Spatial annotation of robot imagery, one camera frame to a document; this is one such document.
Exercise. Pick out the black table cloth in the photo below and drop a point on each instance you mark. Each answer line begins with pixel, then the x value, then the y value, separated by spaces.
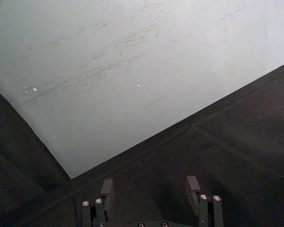
pixel 203 160

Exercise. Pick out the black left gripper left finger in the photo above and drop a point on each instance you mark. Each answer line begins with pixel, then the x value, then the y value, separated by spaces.
pixel 106 198

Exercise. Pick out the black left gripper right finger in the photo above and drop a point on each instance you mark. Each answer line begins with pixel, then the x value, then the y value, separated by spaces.
pixel 196 196

